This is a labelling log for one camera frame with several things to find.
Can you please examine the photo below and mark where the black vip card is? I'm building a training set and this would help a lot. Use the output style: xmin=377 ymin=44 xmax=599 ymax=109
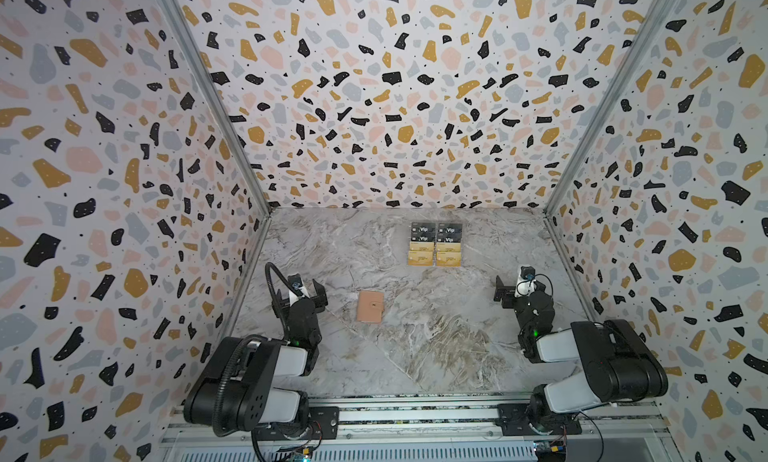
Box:
xmin=436 ymin=222 xmax=463 ymax=244
xmin=410 ymin=221 xmax=437 ymax=243

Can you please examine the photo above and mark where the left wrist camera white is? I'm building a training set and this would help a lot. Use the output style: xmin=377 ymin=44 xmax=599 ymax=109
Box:
xmin=287 ymin=274 xmax=309 ymax=305

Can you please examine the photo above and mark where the black VIP card left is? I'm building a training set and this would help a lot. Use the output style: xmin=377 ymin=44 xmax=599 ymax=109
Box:
xmin=410 ymin=221 xmax=437 ymax=243

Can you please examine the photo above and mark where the gold vip card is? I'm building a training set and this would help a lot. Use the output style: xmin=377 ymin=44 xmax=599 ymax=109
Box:
xmin=407 ymin=241 xmax=435 ymax=267
xmin=435 ymin=242 xmax=462 ymax=267

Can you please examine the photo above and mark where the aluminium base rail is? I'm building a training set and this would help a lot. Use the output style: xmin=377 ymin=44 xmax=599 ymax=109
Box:
xmin=153 ymin=393 xmax=682 ymax=461

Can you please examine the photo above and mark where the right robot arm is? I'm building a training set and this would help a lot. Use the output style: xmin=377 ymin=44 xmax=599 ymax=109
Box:
xmin=493 ymin=266 xmax=669 ymax=435

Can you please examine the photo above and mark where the clear acrylic card display stand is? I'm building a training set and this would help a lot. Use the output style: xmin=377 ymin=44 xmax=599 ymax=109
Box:
xmin=408 ymin=221 xmax=463 ymax=267

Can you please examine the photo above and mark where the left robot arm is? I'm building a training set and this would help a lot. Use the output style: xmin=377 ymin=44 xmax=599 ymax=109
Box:
xmin=183 ymin=282 xmax=328 ymax=437

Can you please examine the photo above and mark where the gold VIP card right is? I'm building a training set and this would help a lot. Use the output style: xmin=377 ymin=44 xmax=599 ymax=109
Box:
xmin=435 ymin=242 xmax=462 ymax=267

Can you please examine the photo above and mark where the black VIP card right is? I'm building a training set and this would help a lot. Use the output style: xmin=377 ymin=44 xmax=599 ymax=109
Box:
xmin=436 ymin=222 xmax=463 ymax=244

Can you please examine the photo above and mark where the gold VIP card left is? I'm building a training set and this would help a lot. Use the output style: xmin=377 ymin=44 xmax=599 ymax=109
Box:
xmin=407 ymin=241 xmax=435 ymax=267

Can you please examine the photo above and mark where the tan leather card holder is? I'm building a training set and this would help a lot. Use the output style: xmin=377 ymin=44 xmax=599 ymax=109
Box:
xmin=356 ymin=291 xmax=385 ymax=324

